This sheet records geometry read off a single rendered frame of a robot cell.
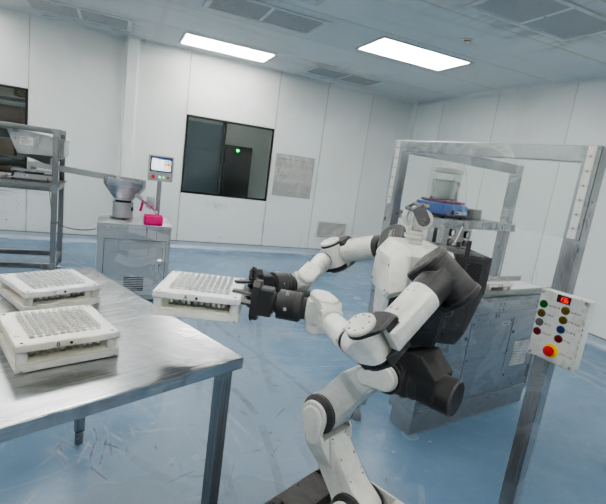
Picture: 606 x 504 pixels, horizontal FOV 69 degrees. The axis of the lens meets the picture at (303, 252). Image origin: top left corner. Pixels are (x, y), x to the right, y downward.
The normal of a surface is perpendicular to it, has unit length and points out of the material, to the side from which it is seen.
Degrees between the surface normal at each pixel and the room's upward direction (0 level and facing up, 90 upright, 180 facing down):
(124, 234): 90
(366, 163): 90
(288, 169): 90
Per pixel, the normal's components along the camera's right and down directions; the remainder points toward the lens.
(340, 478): -0.67, 0.05
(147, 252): 0.37, 0.20
